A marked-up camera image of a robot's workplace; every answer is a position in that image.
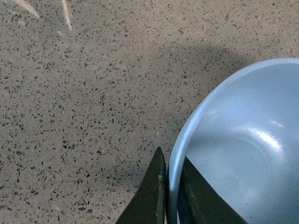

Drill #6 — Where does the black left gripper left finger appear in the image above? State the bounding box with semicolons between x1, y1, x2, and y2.
116;147;166;224

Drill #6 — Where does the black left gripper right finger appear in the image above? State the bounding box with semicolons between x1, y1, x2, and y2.
178;158;246;224

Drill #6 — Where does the blue bowl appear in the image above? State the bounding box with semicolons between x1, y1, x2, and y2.
167;58;299;224

